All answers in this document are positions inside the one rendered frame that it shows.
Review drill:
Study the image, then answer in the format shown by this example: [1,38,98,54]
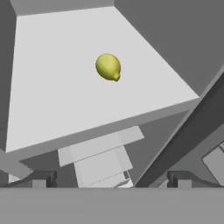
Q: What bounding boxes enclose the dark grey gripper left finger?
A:
[0,170,58,188]

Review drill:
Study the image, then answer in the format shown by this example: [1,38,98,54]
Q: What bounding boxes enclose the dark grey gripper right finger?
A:
[166,170,224,188]

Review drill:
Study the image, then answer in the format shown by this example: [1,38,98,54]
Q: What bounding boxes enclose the dark grey fridge door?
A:
[135,65,224,188]

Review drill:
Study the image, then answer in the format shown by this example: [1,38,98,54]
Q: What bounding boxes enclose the white fridge shelf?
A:
[4,5,201,154]

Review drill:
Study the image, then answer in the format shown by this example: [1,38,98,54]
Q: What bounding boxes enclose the yellow-green lemon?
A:
[94,52,122,82]

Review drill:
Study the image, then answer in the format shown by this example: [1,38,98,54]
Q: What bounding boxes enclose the grey fridge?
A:
[0,0,224,188]

